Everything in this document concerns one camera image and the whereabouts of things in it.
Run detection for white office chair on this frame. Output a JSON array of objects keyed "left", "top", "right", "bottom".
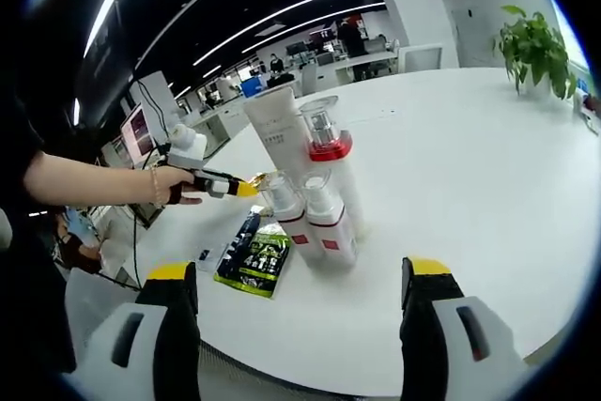
[{"left": 398, "top": 42, "right": 445, "bottom": 74}]

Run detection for black cable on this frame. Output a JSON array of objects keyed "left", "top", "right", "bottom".
[{"left": 125, "top": 203, "right": 143, "bottom": 290}]

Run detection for grey mesh office chair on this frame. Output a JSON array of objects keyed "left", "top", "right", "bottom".
[{"left": 63, "top": 267, "right": 283, "bottom": 401}]

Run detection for plush toy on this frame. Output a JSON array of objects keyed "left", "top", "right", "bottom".
[{"left": 0, "top": 85, "right": 79, "bottom": 374}]

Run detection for green black skincare packet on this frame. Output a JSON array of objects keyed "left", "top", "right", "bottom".
[{"left": 213, "top": 206, "right": 291, "bottom": 300}]

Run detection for beaded bracelet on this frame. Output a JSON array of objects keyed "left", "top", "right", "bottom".
[{"left": 148, "top": 165, "right": 163, "bottom": 208}]

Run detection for green potted plant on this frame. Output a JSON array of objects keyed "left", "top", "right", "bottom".
[{"left": 491, "top": 5, "right": 578, "bottom": 100}]

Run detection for gold skincare sachet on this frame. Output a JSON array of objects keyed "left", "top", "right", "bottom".
[{"left": 248, "top": 170, "right": 278, "bottom": 191}]

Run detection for white skincare tube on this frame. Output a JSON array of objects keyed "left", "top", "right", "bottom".
[{"left": 242, "top": 87, "right": 314, "bottom": 186}]

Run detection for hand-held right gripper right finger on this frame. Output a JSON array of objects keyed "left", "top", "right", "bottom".
[{"left": 397, "top": 255, "right": 531, "bottom": 401}]

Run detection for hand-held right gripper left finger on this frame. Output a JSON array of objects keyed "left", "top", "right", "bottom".
[{"left": 62, "top": 259, "right": 202, "bottom": 401}]

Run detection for long ceiling light strip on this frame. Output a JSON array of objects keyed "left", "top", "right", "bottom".
[{"left": 194, "top": 0, "right": 377, "bottom": 67}]

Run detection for tall red-collared skincare bottle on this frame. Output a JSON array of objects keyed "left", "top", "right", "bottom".
[{"left": 299, "top": 95, "right": 366, "bottom": 245}]

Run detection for small white skincare bottle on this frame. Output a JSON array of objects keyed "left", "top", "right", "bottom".
[
  {"left": 300, "top": 168, "right": 361, "bottom": 269},
  {"left": 259, "top": 175, "right": 330, "bottom": 271}
]

